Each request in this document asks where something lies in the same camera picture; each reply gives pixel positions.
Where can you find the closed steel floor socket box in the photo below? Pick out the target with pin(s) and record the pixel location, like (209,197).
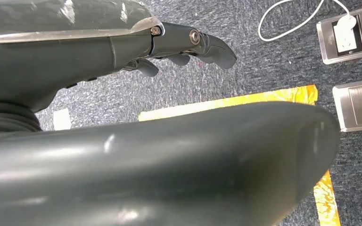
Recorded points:
(359,104)

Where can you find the ribbed grey left arm sleeve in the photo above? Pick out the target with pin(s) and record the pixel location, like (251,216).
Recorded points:
(6,120)

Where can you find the yellow floor tape strip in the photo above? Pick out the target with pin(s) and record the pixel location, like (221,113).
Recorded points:
(262,97)
(326,202)

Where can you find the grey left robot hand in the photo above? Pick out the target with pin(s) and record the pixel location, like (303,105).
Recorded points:
(168,168)

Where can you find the white power plug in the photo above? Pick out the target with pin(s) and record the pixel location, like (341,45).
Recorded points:
(345,34)

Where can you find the open steel floor socket box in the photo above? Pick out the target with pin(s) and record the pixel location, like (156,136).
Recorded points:
(326,43)

